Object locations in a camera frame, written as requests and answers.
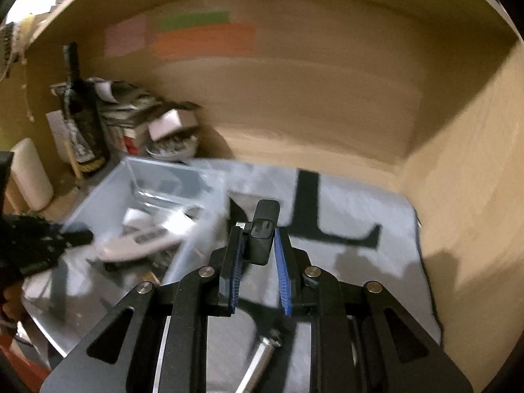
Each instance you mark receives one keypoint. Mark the small white cardboard box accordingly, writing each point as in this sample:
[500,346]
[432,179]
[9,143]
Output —
[170,125]

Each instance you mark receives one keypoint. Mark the small dark grey device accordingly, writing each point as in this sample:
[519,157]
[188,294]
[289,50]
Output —
[262,233]

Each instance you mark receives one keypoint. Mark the grey round dish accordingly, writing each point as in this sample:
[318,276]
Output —
[172,149]

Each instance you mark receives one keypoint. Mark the pink sticky note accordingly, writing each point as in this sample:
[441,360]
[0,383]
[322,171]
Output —
[125,36]

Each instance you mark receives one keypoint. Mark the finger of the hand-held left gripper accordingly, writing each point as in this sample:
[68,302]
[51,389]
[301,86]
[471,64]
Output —
[77,238]

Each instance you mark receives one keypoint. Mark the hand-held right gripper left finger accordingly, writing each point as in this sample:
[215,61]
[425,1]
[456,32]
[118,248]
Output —
[235,278]

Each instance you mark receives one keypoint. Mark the clear plastic storage box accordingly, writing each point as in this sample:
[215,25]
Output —
[163,180]

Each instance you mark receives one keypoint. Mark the orange sticky note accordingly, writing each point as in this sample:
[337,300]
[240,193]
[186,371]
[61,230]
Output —
[204,43]

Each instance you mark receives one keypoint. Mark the green sticky note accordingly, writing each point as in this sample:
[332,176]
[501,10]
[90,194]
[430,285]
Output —
[192,21]

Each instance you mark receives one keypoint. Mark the white remote control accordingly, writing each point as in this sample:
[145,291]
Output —
[139,242]

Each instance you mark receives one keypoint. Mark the dark glass bottle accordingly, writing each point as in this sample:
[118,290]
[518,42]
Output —
[84,127]

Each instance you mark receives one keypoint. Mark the grey mat with black letters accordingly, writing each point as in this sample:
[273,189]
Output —
[360,213]

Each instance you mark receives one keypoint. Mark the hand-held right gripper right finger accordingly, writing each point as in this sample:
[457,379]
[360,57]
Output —
[283,278]

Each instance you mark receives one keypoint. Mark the stack of magazines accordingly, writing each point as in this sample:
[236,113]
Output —
[123,110]

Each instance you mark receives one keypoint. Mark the person's left hand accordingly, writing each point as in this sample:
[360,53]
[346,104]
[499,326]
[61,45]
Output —
[10,303]

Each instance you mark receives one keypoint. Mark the white printed carton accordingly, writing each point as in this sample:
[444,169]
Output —
[57,131]

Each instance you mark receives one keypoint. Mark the white padded roll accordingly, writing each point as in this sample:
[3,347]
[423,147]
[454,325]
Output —
[30,172]

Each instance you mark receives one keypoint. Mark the chrome metal tube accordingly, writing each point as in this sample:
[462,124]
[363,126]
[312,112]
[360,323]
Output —
[256,366]

